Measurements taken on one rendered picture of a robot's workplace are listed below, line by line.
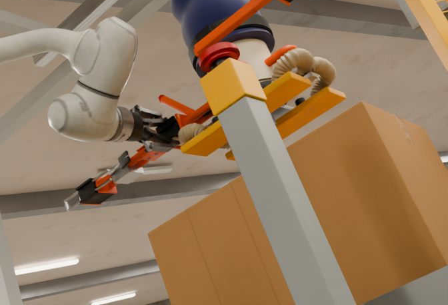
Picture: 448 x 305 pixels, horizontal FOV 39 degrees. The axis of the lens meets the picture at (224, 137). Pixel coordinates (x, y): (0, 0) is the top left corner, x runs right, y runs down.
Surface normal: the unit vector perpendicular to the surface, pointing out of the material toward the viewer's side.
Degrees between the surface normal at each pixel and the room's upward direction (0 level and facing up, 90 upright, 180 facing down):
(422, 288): 90
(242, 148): 90
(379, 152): 90
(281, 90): 180
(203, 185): 90
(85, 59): 112
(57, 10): 180
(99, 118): 138
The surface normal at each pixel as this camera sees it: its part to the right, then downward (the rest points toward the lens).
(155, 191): 0.54, -0.51
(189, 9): -0.79, -0.22
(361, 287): -0.56, -0.12
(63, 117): -0.33, 0.08
